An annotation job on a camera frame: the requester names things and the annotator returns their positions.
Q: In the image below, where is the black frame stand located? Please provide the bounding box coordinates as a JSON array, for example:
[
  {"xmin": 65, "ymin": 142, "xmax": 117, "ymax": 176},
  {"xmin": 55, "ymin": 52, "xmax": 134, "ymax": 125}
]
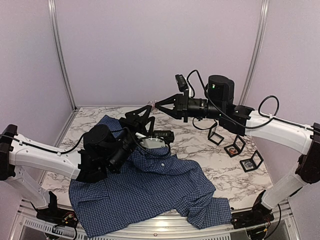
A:
[
  {"xmin": 223, "ymin": 135, "xmax": 246, "ymax": 158},
  {"xmin": 207, "ymin": 122, "xmax": 225, "ymax": 146},
  {"xmin": 239, "ymin": 150, "xmax": 264, "ymax": 173}
]

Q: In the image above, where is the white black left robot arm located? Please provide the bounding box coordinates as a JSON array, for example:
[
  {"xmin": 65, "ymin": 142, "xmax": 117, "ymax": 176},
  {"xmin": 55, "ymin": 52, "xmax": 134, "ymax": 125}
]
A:
[{"xmin": 0, "ymin": 124, "xmax": 81, "ymax": 223}]

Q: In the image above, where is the brown round brooch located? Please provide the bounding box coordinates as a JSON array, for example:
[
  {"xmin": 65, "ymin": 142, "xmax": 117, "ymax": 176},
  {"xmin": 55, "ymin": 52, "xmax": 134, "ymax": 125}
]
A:
[{"xmin": 148, "ymin": 100, "xmax": 157, "ymax": 108}]

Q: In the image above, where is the black frame stand near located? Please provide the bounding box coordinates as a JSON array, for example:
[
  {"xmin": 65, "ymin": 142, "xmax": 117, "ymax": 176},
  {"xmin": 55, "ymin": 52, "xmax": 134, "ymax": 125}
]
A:
[{"xmin": 239, "ymin": 150, "xmax": 264, "ymax": 173}]

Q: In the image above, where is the blue checked shirt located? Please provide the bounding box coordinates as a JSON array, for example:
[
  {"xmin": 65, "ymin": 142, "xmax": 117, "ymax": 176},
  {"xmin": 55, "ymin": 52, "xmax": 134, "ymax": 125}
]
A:
[{"xmin": 68, "ymin": 114, "xmax": 232, "ymax": 239}]

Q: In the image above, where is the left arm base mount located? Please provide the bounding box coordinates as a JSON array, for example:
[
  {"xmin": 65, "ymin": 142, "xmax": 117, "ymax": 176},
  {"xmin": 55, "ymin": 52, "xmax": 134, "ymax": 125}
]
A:
[{"xmin": 34, "ymin": 191, "xmax": 79, "ymax": 228}]

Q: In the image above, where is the orange rimmed round brooch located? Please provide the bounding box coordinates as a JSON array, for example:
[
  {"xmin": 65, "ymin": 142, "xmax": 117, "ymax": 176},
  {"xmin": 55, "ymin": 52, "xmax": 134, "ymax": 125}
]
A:
[{"xmin": 229, "ymin": 148, "xmax": 238, "ymax": 155}]

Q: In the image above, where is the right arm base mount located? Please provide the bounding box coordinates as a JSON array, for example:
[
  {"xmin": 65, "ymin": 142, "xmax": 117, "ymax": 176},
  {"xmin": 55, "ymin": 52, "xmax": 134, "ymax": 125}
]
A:
[{"xmin": 230, "ymin": 190, "xmax": 275, "ymax": 229}]

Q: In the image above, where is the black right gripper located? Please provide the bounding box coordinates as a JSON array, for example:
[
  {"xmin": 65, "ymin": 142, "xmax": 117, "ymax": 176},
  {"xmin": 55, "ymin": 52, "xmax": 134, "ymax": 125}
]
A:
[{"xmin": 154, "ymin": 89, "xmax": 225, "ymax": 123}]

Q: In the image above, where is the black frame stand far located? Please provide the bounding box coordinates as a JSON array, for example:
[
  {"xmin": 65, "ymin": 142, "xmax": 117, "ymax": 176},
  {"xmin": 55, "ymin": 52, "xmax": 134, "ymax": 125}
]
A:
[{"xmin": 207, "ymin": 122, "xmax": 225, "ymax": 146}]

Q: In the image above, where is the white blue round brooch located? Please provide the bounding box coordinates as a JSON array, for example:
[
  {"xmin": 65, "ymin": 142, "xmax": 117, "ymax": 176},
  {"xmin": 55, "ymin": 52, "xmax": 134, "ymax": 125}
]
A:
[{"xmin": 245, "ymin": 161, "xmax": 253, "ymax": 168}]

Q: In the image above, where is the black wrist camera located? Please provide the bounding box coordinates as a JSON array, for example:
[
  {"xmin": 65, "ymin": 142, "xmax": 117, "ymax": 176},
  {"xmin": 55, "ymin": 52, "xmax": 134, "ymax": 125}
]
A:
[
  {"xmin": 175, "ymin": 74, "xmax": 188, "ymax": 92},
  {"xmin": 152, "ymin": 130, "xmax": 175, "ymax": 143}
]

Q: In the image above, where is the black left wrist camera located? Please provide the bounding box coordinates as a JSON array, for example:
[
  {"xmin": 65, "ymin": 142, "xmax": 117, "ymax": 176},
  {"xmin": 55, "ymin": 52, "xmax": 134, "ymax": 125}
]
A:
[{"xmin": 152, "ymin": 130, "xmax": 175, "ymax": 143}]

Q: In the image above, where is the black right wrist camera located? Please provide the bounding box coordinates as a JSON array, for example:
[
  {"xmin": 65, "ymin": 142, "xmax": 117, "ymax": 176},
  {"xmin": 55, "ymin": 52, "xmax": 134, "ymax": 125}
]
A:
[{"xmin": 175, "ymin": 74, "xmax": 188, "ymax": 92}]

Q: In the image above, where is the aluminium front rail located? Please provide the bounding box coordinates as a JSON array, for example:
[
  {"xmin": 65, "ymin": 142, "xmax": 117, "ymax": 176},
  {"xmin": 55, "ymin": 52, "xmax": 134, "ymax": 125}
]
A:
[{"xmin": 9, "ymin": 199, "xmax": 301, "ymax": 240}]

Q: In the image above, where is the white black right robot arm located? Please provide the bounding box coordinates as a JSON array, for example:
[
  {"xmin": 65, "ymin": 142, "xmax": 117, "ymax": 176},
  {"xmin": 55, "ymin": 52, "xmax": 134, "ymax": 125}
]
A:
[{"xmin": 155, "ymin": 75, "xmax": 320, "ymax": 224}]

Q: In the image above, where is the black frame stand middle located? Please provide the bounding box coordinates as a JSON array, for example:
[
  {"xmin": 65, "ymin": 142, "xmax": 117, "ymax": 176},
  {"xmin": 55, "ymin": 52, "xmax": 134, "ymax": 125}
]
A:
[{"xmin": 223, "ymin": 135, "xmax": 246, "ymax": 158}]

